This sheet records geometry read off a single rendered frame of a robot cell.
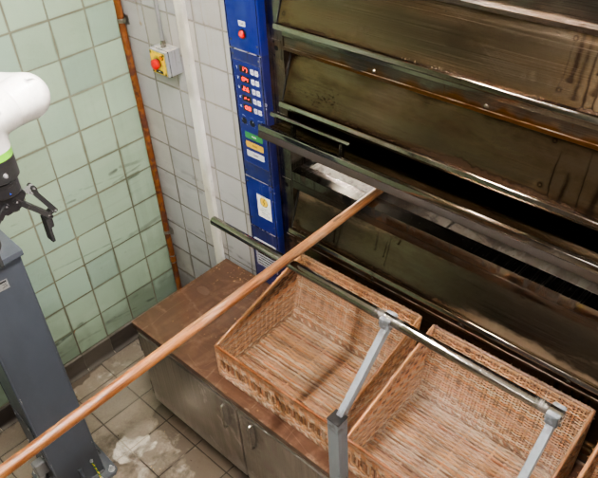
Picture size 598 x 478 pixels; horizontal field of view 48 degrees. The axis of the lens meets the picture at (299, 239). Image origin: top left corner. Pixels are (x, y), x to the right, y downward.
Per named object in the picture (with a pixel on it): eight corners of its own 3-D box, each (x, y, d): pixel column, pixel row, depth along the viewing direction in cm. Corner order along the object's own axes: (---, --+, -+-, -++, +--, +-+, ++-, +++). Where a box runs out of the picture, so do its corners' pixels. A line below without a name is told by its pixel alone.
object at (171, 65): (167, 65, 263) (162, 41, 257) (183, 72, 258) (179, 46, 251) (152, 72, 259) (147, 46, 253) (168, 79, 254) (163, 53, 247)
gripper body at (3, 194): (9, 164, 157) (21, 197, 163) (-27, 179, 152) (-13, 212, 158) (25, 175, 153) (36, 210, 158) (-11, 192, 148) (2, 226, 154)
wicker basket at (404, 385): (427, 376, 241) (432, 320, 224) (580, 465, 209) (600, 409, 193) (341, 467, 213) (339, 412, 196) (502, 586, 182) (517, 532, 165)
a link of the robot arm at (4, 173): (-18, 173, 143) (22, 156, 148) (-42, 155, 150) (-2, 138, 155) (-10, 196, 147) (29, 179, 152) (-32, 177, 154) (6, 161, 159)
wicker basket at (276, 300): (304, 303, 274) (300, 249, 257) (420, 370, 243) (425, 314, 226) (215, 374, 246) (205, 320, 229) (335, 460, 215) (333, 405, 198)
